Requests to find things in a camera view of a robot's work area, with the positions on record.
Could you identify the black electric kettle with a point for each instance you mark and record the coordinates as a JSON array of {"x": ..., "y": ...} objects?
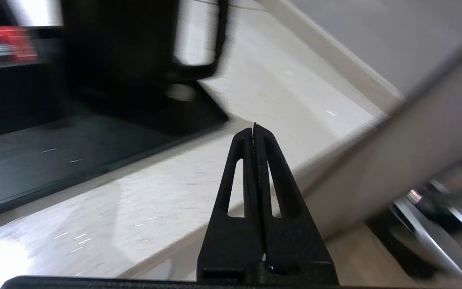
[{"x": 126, "y": 52}]

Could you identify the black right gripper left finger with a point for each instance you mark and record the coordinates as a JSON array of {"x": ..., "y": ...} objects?
[{"x": 231, "y": 241}]

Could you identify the black rectangular tray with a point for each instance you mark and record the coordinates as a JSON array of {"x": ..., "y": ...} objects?
[{"x": 54, "y": 160}]

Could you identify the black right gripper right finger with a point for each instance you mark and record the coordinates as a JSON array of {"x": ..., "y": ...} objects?
[{"x": 295, "y": 241}]

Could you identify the black silver robot base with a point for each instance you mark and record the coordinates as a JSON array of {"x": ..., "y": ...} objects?
[{"x": 435, "y": 224}]

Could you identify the red sachet packet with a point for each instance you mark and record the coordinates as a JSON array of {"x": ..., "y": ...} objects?
[{"x": 2, "y": 44}]

